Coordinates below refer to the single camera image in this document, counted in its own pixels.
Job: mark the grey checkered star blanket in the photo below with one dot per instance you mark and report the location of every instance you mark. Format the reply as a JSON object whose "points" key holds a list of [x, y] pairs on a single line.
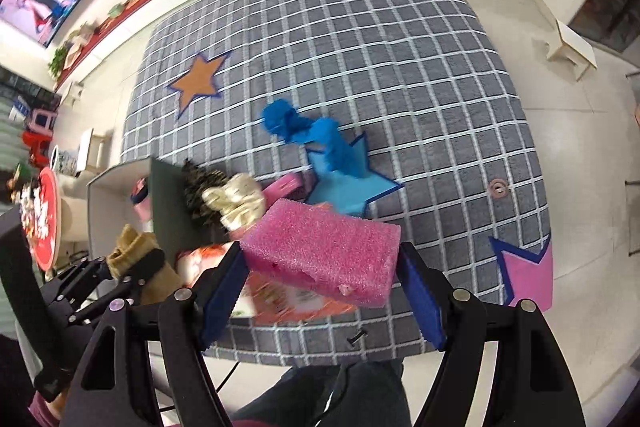
{"points": [[400, 82]]}

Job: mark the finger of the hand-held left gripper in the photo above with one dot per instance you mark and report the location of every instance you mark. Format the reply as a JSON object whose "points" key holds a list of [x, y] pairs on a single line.
{"points": [[80, 279], [150, 264]]}

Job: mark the white storage box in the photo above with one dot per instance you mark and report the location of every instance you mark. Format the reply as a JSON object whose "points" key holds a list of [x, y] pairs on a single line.
{"points": [[170, 207]]}

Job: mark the round red tray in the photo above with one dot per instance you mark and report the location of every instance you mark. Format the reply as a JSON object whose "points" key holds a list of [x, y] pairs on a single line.
{"points": [[47, 217]]}

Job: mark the red patterned cardboard box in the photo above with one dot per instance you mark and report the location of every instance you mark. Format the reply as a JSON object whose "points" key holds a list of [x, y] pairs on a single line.
{"points": [[280, 304]]}

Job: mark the leopard print scrunchie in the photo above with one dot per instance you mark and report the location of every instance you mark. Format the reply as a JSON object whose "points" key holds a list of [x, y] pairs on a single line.
{"points": [[197, 189]]}

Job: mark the red-topped white ledge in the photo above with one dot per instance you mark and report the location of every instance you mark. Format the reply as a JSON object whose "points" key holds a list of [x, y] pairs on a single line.
{"points": [[140, 2]]}

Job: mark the cream polka-dot bow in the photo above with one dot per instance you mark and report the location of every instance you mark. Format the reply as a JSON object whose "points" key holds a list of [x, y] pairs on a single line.
{"points": [[235, 204]]}

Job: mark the black binder clip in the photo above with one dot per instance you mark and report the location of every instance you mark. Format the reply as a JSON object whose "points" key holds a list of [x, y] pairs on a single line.
{"points": [[357, 338]]}

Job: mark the white printed bucket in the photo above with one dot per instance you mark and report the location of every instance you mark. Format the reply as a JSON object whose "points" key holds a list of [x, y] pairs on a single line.
{"points": [[61, 161]]}

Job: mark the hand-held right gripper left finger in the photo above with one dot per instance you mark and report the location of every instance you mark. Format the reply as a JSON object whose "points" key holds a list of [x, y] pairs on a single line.
{"points": [[220, 302]]}

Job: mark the red plastic stool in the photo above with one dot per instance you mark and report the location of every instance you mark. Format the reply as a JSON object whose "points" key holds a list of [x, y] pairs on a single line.
{"points": [[35, 144]]}

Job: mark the pink plastic stool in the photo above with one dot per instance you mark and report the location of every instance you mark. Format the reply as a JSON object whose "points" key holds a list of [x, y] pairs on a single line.
{"points": [[42, 121]]}

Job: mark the white wooden stool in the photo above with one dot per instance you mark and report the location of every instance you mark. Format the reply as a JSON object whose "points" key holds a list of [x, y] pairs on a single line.
{"points": [[575, 44]]}

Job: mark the white low stool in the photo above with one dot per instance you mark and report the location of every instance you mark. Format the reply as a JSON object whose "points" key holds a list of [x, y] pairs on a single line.
{"points": [[92, 149]]}

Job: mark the small trailing green plant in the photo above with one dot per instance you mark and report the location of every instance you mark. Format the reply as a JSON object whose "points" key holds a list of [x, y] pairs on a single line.
{"points": [[58, 62]]}

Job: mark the blue crinkled cloth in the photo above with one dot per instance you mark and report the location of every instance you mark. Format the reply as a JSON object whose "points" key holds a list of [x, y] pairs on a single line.
{"points": [[310, 137]]}

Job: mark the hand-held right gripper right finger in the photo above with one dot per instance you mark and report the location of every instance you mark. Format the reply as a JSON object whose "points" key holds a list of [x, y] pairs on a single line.
{"points": [[422, 302]]}

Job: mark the person's legs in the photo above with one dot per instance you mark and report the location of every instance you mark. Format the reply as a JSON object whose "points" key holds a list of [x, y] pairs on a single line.
{"points": [[360, 397]]}

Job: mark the pink foam sponge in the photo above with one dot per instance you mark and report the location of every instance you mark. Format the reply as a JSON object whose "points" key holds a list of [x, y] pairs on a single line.
{"points": [[320, 252]]}

